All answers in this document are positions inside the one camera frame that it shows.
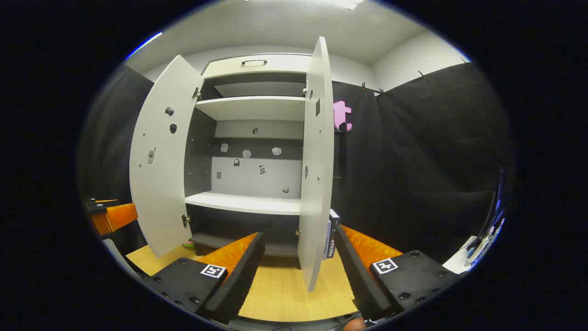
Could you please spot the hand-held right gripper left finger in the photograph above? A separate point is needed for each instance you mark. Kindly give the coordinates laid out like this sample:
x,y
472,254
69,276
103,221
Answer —
x,y
234,280

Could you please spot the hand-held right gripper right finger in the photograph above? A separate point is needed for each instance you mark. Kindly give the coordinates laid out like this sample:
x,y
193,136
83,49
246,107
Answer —
x,y
360,276

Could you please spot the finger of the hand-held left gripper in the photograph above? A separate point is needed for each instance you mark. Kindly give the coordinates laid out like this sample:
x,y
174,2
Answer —
x,y
117,218
98,206

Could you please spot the white cabinet door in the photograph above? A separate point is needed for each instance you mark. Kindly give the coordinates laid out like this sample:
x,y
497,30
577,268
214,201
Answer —
x,y
161,184
316,184

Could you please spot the dark navy book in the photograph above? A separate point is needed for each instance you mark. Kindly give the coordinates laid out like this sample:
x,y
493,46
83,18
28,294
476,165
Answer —
x,y
335,234

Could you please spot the grey-blue book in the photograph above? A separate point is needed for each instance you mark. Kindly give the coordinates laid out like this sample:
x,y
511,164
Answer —
x,y
327,239

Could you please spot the white cabinet shelf board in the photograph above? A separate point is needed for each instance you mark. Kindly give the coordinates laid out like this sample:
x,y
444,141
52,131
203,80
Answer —
x,y
252,108
243,203

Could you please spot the white and grey cabinet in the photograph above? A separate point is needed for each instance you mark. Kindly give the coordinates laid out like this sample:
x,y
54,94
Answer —
x,y
202,156

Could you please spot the white tube bottle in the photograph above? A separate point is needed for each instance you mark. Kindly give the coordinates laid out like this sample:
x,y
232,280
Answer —
x,y
480,248

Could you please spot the black backdrop cloth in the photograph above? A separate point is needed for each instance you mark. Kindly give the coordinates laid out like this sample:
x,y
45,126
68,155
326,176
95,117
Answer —
x,y
413,161

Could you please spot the dark computer monitor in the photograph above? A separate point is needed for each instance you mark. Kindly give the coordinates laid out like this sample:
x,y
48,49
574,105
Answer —
x,y
496,202

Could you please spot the white cabinet drawer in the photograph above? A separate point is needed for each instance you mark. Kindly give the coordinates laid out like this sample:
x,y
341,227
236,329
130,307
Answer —
x,y
285,64

